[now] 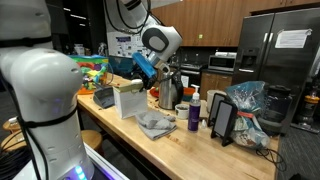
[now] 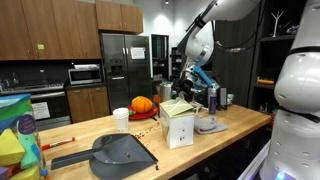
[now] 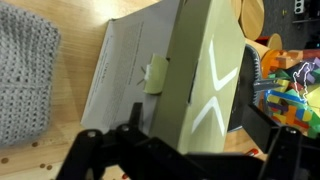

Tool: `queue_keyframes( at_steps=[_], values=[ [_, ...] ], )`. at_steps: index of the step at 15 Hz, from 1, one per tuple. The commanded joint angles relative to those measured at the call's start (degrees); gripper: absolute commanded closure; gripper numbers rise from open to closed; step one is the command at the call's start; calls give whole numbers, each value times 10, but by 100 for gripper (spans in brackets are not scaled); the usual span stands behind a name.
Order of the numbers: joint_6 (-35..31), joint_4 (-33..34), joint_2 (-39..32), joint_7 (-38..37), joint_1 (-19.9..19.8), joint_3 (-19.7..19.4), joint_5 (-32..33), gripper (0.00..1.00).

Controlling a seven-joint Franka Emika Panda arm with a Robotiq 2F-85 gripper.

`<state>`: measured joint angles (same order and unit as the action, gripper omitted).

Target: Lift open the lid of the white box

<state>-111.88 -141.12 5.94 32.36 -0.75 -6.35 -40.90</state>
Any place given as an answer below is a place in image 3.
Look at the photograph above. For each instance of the grey knitted cloth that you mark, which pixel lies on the grey knitted cloth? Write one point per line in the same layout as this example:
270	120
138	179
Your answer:
23	76

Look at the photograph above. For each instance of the grey plastic dustpan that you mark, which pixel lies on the grey plastic dustpan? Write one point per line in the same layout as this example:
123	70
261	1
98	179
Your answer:
248	73

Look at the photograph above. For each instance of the red marker pen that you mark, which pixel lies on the red marker pen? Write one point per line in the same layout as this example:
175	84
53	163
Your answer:
251	152

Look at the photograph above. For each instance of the spilled dried beans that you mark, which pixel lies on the spilled dried beans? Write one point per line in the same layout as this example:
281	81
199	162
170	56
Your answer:
34	144

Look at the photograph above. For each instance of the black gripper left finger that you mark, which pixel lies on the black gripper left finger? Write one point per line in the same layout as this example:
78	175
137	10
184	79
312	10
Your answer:
137	116

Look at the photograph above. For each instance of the white power strip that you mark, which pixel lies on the white power strip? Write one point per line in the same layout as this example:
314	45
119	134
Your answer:
299	6

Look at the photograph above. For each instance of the white box with green lid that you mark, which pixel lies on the white box with green lid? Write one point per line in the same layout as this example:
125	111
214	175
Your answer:
203	66

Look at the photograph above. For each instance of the round wooden stool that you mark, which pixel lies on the round wooden stool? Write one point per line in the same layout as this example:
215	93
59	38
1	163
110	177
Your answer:
236	8
275	41

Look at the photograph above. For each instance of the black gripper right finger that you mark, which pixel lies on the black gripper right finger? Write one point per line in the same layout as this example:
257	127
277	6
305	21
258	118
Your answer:
263	130

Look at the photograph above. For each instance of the clear jar of foam blocks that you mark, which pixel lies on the clear jar of foam blocks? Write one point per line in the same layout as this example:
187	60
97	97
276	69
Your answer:
293	106

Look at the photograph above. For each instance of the round wooden discs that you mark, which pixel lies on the round wooden discs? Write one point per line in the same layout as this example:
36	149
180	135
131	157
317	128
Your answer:
251	18

